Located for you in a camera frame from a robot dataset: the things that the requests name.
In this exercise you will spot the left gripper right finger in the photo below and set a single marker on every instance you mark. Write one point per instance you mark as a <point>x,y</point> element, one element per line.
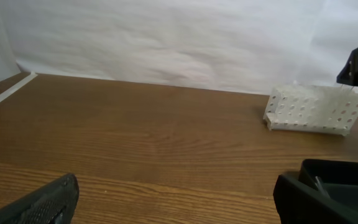
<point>297,205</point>

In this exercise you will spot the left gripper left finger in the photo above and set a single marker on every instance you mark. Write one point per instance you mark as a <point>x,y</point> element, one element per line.
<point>42,208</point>

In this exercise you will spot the clear test tube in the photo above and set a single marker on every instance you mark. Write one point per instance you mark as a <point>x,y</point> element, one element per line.
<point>321,186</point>
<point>350,88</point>

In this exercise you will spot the black tray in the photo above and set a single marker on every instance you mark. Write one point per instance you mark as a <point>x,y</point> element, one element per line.
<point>346,171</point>

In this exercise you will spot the white test tube rack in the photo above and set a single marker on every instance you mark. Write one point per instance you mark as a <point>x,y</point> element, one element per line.
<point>306,112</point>

